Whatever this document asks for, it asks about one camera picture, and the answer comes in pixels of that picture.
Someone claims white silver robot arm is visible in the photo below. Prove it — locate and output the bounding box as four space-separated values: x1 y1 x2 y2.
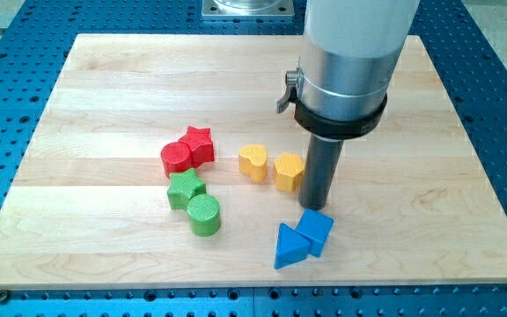
276 0 419 140

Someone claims yellow heart block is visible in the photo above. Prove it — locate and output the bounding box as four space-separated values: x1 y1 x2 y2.
239 144 268 182

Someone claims yellow hexagon block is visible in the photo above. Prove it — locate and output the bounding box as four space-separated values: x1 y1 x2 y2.
273 152 305 192

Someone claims red star block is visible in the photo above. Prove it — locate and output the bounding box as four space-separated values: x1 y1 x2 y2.
179 126 215 167

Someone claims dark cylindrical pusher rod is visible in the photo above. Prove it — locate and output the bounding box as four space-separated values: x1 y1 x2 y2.
298 135 343 210

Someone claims green cylinder block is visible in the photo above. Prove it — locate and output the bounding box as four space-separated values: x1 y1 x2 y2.
187 194 221 237

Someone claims green star block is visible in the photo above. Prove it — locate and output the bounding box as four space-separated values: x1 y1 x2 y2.
167 168 207 210

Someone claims red cylinder block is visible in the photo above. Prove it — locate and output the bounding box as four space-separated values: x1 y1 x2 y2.
160 142 192 178

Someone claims blue cube block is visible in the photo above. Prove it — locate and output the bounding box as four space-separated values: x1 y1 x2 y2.
296 209 334 257

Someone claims light wooden board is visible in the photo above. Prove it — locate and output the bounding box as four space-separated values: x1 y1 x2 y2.
0 34 507 290

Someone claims blue triangle block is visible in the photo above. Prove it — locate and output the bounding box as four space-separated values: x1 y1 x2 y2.
274 223 310 269

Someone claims blue perforated metal table plate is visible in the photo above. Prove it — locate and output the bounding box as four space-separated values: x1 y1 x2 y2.
0 1 507 316

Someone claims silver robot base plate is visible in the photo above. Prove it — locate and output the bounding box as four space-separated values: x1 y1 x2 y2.
202 0 295 18

